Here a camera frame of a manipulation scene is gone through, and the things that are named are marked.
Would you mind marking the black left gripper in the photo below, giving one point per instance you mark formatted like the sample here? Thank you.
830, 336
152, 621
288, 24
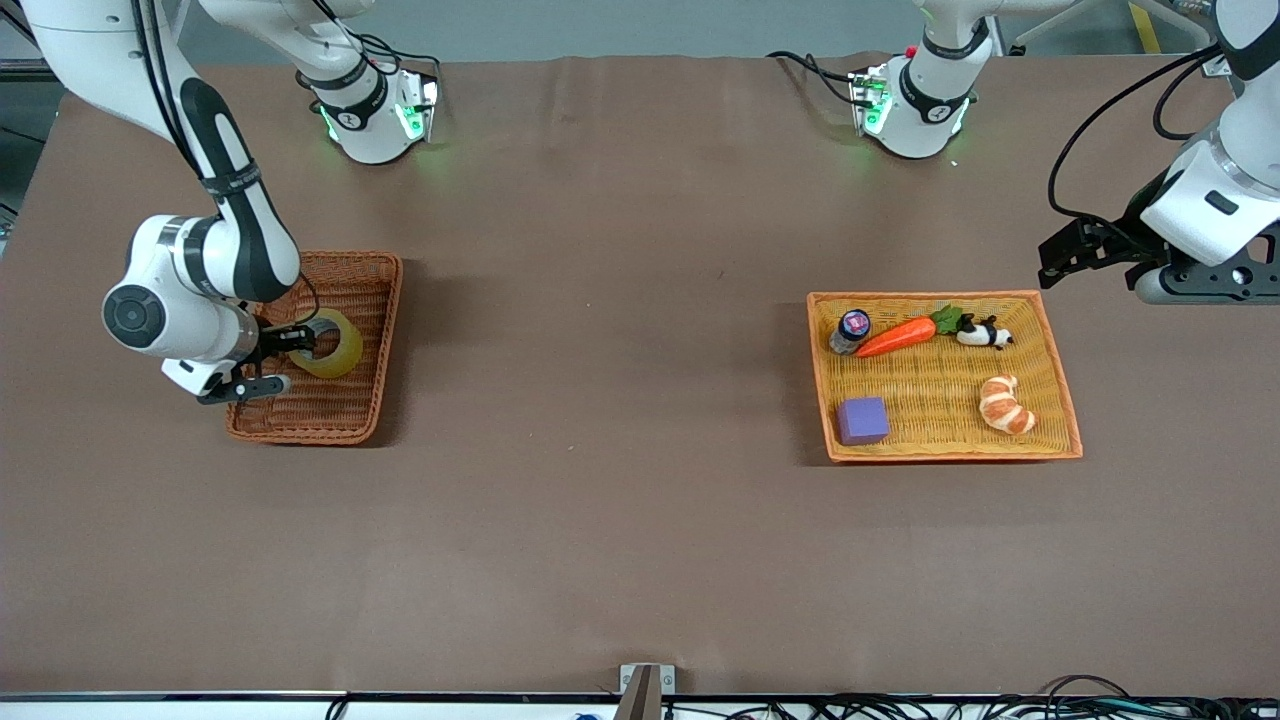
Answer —
1128, 238

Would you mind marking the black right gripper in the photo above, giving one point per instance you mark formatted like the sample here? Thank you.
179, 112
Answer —
272, 339

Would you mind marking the yellowish clear tape roll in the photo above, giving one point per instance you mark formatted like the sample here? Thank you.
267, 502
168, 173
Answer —
345, 350

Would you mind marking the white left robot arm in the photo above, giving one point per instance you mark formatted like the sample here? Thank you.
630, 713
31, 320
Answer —
930, 90

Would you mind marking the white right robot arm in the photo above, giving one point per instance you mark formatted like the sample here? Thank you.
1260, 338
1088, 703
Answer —
170, 300

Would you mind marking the brown wicker basket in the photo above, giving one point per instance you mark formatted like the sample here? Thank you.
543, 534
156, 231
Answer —
340, 400

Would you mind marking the orange wicker basket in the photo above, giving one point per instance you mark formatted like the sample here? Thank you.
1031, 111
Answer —
945, 400

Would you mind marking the small toy panda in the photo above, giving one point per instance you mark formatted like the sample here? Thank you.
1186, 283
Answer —
985, 333

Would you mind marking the toy croissant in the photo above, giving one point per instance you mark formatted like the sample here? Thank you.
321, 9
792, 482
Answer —
1005, 405

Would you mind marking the orange toy carrot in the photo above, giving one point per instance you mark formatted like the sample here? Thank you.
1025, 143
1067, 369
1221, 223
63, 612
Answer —
895, 337

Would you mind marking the small dark capped bottle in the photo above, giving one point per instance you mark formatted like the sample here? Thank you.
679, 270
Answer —
852, 330

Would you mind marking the purple cube block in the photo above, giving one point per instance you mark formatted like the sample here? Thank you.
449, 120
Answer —
862, 420

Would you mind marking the brown table cover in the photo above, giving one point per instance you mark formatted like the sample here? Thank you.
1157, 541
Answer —
640, 520

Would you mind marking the aluminium frame post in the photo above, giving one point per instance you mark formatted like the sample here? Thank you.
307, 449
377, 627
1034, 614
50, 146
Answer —
1214, 68

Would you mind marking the grey metal camera bracket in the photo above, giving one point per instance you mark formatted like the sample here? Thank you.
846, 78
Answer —
645, 690

